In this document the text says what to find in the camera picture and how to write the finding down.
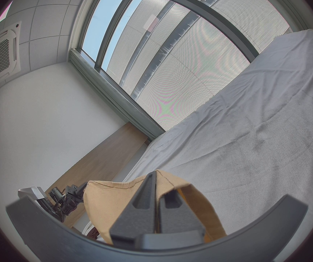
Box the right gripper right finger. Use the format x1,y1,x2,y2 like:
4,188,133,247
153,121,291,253
156,188,205,236

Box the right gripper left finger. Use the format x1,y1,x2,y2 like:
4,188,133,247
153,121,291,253
110,171,157,249

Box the tan garment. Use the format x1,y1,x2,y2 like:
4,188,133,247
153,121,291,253
83,169,227,247

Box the pile of clothes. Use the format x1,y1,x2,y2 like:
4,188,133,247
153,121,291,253
82,222,104,241

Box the bed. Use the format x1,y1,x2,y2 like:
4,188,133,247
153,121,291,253
46,29,313,245

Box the window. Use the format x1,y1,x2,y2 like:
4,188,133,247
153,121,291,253
69,0,308,142

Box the white ceiling air conditioner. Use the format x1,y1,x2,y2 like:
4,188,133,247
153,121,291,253
0,21,22,87

